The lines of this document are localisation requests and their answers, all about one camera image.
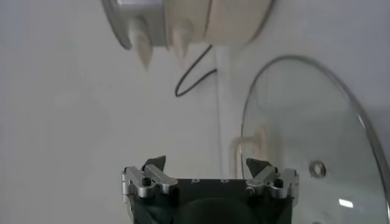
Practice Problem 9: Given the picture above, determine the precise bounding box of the glass lid with cream handle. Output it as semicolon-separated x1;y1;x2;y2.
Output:
230;54;390;224

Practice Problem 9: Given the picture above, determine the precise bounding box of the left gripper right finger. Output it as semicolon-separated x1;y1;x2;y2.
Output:
245;157;300;208

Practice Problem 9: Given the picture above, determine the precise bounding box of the cream electric steamer pot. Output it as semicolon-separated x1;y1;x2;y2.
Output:
164;0;275;69

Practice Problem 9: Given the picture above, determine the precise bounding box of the black steamer power cord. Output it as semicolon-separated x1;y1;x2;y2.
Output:
174;44;218;98

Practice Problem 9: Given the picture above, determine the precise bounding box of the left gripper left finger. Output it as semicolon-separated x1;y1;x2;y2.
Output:
121;155;179;205

